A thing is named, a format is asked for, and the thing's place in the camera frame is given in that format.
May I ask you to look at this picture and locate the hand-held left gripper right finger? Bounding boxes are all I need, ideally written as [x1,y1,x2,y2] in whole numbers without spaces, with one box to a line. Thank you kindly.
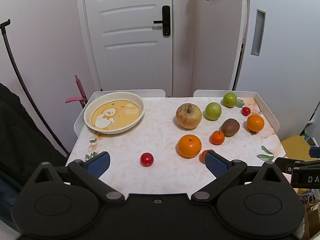
[190,151,294,204]

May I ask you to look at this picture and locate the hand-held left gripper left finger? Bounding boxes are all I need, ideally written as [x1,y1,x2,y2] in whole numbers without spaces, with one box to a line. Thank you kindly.
[22,151,125,204]

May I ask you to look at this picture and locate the small tangerine with stem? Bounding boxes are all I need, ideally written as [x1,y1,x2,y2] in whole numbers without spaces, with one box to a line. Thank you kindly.
[210,131,225,145]

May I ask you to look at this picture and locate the large orange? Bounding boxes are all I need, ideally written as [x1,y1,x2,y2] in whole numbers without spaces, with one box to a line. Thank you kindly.
[177,134,202,158]

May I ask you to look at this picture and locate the brown kiwi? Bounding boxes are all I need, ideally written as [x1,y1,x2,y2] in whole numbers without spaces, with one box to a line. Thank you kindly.
[221,118,240,137]

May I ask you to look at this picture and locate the medium orange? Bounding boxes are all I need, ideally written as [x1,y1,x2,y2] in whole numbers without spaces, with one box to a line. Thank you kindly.
[247,115,265,132]

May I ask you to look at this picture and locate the large yellow-red apple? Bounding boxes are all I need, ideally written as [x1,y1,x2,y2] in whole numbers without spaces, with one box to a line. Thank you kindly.
[175,103,202,130]

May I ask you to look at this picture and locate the colourful printed box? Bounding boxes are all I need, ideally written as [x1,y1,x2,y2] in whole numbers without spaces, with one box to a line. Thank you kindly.
[301,132,319,147]

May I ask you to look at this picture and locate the yellow stool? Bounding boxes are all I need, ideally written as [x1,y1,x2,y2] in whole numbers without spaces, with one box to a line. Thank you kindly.
[280,134,313,160]

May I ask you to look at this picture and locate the cardboard box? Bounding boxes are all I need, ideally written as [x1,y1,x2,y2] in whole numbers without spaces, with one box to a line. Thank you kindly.
[304,201,320,239]

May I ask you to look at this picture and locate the green apple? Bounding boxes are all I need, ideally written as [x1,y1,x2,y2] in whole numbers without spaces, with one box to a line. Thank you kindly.
[223,93,237,108]
[205,102,222,121]

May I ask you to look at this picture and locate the floral tablecloth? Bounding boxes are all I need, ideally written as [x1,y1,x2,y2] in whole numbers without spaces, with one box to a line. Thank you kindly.
[66,97,288,198]

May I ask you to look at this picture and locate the dark cloth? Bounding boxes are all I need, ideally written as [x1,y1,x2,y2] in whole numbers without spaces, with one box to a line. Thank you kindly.
[0,82,69,205]

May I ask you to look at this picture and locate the white panelled door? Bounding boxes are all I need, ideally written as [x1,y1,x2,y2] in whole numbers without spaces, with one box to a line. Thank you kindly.
[75,0,194,98]

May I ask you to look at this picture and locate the black pole with hook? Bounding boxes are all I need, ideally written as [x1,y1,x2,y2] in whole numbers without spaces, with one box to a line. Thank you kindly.
[0,19,70,157]

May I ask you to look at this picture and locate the white cables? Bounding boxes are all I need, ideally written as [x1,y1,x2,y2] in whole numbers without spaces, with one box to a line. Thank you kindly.
[299,187,320,205]

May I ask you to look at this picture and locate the white cabinet with recessed handle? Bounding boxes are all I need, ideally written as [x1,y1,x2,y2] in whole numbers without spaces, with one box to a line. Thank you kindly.
[234,0,320,140]

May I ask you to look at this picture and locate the black door lock handle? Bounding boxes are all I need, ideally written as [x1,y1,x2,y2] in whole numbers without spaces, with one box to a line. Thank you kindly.
[153,5,172,37]

